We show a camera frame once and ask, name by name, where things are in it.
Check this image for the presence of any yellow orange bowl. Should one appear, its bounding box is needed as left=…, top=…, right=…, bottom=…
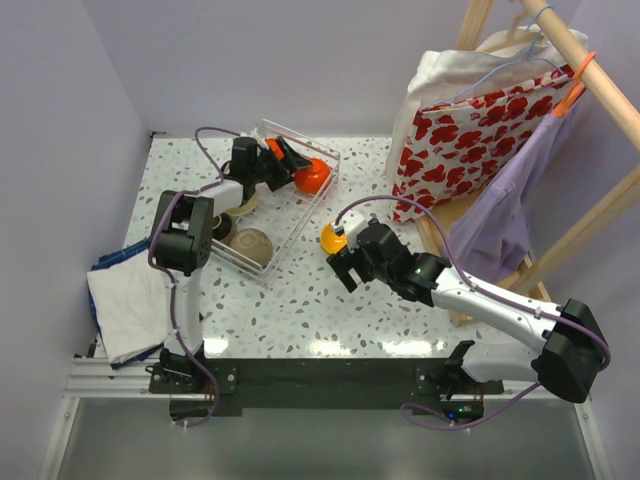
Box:
left=320, top=223, right=348, bottom=255

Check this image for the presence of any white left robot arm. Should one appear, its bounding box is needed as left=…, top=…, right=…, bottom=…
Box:
left=148, top=136, right=313, bottom=357

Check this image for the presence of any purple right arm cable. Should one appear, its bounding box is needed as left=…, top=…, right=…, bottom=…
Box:
left=334, top=194, right=612, bottom=431

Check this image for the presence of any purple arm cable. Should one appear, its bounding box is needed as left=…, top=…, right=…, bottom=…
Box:
left=148, top=126, right=241, bottom=429
left=334, top=194, right=612, bottom=431

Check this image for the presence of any white blue folded towel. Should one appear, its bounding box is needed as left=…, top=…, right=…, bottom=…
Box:
left=87, top=239, right=205, bottom=371

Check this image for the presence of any white wire dish rack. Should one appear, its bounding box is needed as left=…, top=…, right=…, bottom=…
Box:
left=205, top=119, right=341, bottom=285

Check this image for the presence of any orange hanger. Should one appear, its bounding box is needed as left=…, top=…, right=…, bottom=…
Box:
left=551, top=51, right=596, bottom=118

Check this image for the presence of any beige flower painted bowl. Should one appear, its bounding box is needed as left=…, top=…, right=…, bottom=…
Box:
left=230, top=228, right=274, bottom=267

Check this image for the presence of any white canvas tote bag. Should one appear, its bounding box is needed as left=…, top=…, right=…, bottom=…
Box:
left=385, top=25, right=566, bottom=181

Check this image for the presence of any lavender shirt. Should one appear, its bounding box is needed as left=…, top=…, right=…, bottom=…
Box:
left=449, top=100, right=578, bottom=283

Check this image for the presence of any red flower tote bag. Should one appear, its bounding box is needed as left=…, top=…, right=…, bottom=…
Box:
left=389, top=64, right=573, bottom=208

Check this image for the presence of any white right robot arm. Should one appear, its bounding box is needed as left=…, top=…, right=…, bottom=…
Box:
left=327, top=214, right=610, bottom=404

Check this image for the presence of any blue wire hanger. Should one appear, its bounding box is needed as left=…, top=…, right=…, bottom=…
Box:
left=420, top=28, right=561, bottom=112

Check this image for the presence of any white yellow dotted bowl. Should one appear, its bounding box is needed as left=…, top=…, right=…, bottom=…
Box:
left=228, top=193, right=259, bottom=216

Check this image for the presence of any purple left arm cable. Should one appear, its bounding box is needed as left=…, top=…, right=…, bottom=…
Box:
left=148, top=126, right=241, bottom=429

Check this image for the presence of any wooden clothes rack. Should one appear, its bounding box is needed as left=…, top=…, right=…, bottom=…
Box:
left=414, top=0, right=640, bottom=329

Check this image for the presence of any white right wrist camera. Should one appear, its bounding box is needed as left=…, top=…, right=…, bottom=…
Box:
left=331, top=210, right=368, bottom=251

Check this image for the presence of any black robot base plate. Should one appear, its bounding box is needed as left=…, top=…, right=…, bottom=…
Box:
left=145, top=358, right=504, bottom=421

